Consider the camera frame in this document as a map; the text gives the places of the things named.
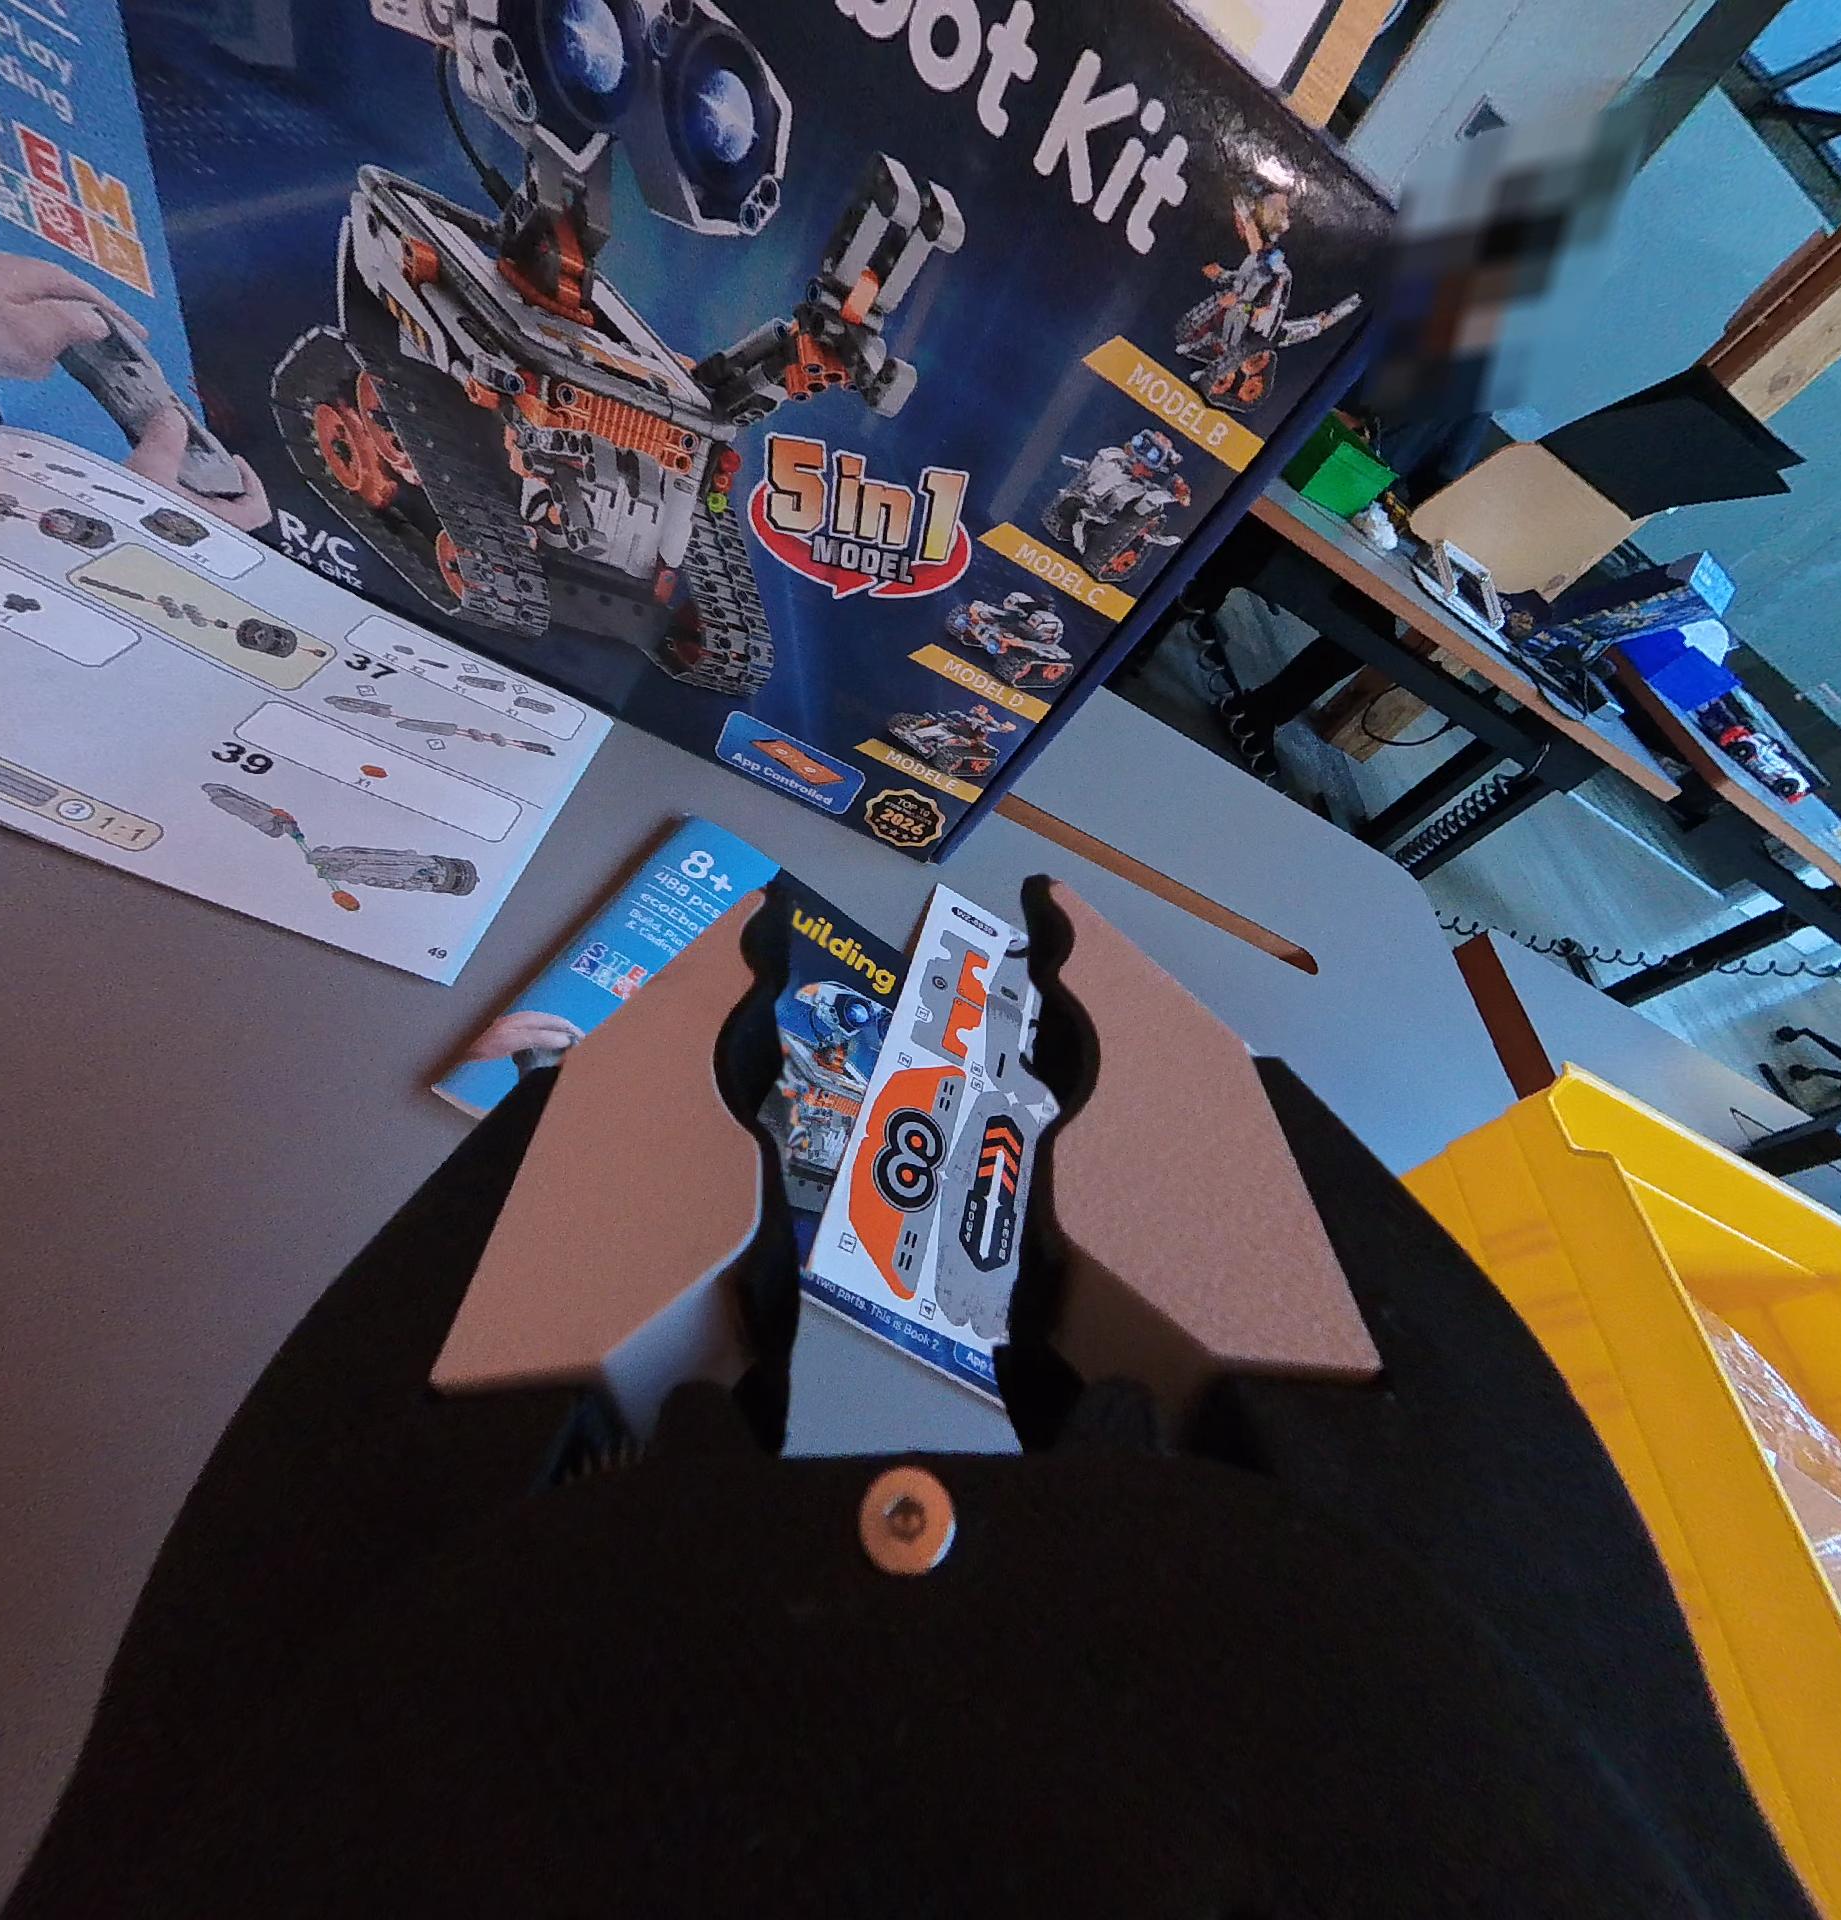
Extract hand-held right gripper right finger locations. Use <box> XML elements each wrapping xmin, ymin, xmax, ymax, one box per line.
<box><xmin>1002</xmin><ymin>874</ymin><xmax>1384</xmax><ymax>1449</ymax></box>

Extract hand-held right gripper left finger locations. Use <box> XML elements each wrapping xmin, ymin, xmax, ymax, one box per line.
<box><xmin>428</xmin><ymin>897</ymin><xmax>801</xmax><ymax>1449</ymax></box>

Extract neighbouring grey desk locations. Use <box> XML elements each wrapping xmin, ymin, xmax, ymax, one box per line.
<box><xmin>1451</xmin><ymin>928</ymin><xmax>1841</xmax><ymax>1203</ymax></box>

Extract blue leaflet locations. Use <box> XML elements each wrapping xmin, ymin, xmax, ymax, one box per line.
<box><xmin>428</xmin><ymin>814</ymin><xmax>1012</xmax><ymax>1403</ymax></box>

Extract printed sticker sheet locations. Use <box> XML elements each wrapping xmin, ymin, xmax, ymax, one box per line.
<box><xmin>799</xmin><ymin>882</ymin><xmax>1062</xmax><ymax>1352</ymax></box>

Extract yellow storage bin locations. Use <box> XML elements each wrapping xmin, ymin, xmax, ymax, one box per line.
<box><xmin>1400</xmin><ymin>1063</ymin><xmax>1841</xmax><ymax>1920</ymax></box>

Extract open instruction booklet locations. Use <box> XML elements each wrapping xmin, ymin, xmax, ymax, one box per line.
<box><xmin>0</xmin><ymin>425</ymin><xmax>620</xmax><ymax>991</ymax></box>

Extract clear plastic bags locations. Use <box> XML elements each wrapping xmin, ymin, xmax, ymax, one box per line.
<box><xmin>1684</xmin><ymin>1291</ymin><xmax>1841</xmax><ymax>1652</ymax></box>

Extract long wooden table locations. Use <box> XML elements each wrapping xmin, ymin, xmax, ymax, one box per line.
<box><xmin>1249</xmin><ymin>486</ymin><xmax>1686</xmax><ymax>804</ymax></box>

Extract red white toy car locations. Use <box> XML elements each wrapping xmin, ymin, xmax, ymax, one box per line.
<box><xmin>1699</xmin><ymin>696</ymin><xmax>1825</xmax><ymax>799</ymax></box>

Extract blue storage bin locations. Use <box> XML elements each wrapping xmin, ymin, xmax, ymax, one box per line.
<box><xmin>1614</xmin><ymin>617</ymin><xmax>1746</xmax><ymax>710</ymax></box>

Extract green storage bin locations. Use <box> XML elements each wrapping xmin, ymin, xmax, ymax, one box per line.
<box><xmin>1279</xmin><ymin>412</ymin><xmax>1402</xmax><ymax>519</ymax></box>

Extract open cardboard box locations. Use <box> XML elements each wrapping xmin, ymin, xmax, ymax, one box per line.
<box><xmin>1405</xmin><ymin>360</ymin><xmax>1806</xmax><ymax>602</ymax></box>

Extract blue robot kit box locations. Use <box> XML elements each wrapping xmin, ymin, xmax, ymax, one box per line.
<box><xmin>0</xmin><ymin>0</ymin><xmax>1402</xmax><ymax>871</ymax></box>

